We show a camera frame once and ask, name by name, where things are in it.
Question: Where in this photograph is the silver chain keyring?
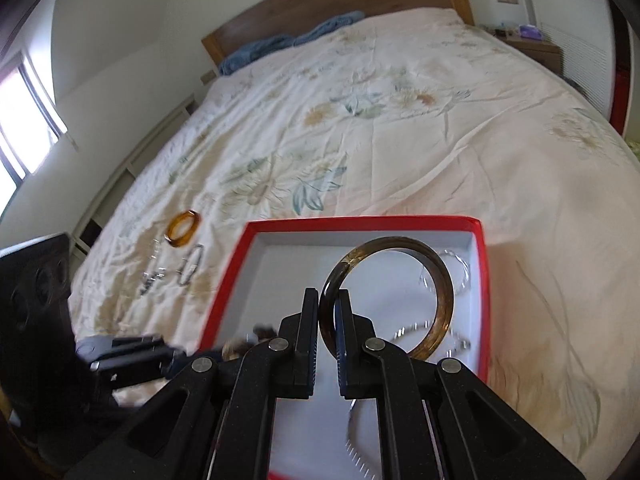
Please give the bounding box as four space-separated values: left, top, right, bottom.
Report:
137 240 168 297

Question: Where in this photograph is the red jewelry box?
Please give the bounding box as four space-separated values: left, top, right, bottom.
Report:
197 215 488 480

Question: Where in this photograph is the dark beaded bracelet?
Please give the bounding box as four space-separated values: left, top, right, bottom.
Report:
222 324 278 362

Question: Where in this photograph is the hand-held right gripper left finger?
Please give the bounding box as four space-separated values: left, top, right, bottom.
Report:
65 287 320 480

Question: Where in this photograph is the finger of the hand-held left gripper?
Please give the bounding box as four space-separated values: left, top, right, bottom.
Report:
75 332 221 391

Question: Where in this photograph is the silver bracelet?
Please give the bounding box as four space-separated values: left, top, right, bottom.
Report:
175 244 206 287

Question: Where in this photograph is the blue towel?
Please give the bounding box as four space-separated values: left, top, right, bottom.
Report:
217 34 297 77
292 10 366 47

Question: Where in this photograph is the silver necklace chain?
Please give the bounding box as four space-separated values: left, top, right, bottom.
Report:
392 320 473 356

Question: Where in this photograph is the wooden nightstand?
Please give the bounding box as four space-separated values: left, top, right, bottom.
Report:
492 27 565 78

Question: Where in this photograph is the amber bangle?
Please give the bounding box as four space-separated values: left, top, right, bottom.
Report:
164 211 202 249

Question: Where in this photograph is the thin silver bangle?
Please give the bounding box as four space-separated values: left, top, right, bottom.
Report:
417 248 473 297

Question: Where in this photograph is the dark tortoiseshell bangle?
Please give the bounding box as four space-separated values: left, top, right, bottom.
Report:
318 238 456 361

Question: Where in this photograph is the wooden headboard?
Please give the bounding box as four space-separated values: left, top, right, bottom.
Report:
201 0 475 68

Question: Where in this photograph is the white wardrobe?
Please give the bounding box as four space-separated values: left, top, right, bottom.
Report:
515 0 623 121

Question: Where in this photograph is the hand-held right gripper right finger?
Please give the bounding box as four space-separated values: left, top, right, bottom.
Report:
337 290 587 480

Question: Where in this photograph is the low white cabinet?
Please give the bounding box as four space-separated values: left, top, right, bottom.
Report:
70 95 198 256

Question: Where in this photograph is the window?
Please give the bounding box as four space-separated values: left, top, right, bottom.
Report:
0 35 78 221

